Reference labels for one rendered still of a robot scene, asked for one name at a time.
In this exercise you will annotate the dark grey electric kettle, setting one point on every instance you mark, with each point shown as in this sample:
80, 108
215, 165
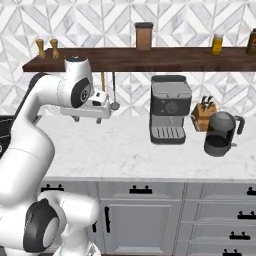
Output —
220, 133

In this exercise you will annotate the hanging metal ladle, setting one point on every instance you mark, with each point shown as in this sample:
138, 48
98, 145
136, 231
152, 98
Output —
114, 100

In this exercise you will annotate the wooden knife block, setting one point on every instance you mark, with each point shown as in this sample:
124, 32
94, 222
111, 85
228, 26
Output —
202, 115

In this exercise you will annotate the grey drawer front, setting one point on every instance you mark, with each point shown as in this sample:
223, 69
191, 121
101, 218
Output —
200, 249
166, 190
80, 190
213, 210
206, 231
216, 190

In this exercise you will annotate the dark wooden wall shelf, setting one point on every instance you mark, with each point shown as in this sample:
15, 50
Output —
160, 60

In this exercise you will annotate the brown canister with black lid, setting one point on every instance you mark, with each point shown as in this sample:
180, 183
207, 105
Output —
144, 37

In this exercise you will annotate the black stove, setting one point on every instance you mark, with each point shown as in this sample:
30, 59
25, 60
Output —
4, 133

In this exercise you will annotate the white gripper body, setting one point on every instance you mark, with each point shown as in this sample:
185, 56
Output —
90, 112

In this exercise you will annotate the yellow jar with white lid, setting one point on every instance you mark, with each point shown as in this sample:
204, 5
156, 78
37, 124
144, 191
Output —
217, 45

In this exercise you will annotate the grey coffee machine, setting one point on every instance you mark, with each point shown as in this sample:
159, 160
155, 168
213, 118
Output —
170, 106

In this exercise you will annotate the brown bottle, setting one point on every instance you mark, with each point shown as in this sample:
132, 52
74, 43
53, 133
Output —
252, 42

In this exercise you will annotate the grey cupboard door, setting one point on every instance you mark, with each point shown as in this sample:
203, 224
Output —
143, 226
96, 240

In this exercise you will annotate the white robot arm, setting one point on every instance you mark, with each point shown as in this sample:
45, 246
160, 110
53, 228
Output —
28, 156

